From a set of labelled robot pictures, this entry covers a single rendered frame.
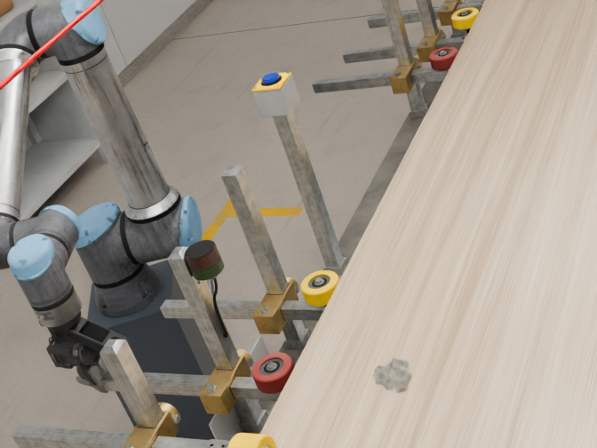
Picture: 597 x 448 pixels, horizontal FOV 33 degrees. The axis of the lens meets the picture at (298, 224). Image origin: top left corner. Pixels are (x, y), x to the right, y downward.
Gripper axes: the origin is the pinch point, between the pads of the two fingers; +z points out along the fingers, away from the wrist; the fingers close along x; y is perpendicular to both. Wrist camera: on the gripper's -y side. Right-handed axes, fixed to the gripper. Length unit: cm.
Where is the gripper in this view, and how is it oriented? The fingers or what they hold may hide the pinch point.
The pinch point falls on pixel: (107, 387)
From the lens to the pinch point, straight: 218.0
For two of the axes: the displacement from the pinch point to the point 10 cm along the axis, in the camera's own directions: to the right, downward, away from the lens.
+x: -3.6, 5.9, -7.2
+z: 2.8, 8.1, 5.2
